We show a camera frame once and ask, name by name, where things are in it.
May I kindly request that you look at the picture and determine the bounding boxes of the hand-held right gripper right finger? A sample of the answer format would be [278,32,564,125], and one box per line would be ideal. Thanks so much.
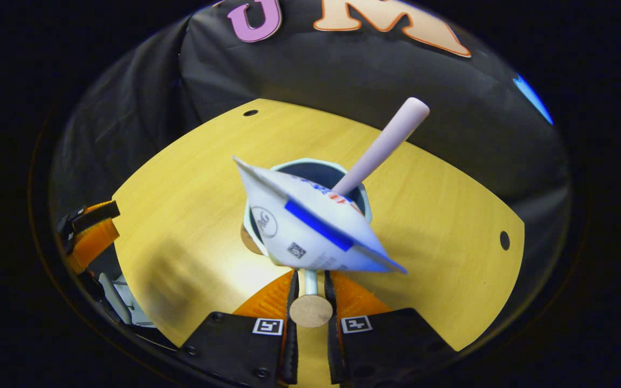
[323,269,457,386]

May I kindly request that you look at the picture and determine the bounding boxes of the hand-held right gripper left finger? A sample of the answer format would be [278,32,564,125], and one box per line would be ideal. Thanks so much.
[178,269,301,386]

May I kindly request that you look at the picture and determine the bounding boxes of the pale blue cup wooden handle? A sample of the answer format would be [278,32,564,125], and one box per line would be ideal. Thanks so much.
[240,158,374,329]

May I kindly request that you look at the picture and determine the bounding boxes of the round wooden coaster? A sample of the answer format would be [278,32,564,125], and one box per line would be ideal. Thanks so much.
[240,224,264,257]

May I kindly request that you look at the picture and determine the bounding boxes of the white toothpaste tube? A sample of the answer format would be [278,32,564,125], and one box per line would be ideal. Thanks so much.
[232,156,409,275]

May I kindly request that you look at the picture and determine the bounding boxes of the pale pink toothbrush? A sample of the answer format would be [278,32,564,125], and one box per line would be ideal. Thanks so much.
[332,97,431,197]

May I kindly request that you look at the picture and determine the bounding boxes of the wooden desktop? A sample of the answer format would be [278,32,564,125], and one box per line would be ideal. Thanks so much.
[112,98,526,388]

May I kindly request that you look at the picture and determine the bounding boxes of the black backdrop cloth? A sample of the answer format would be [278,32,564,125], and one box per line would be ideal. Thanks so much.
[51,0,573,348]

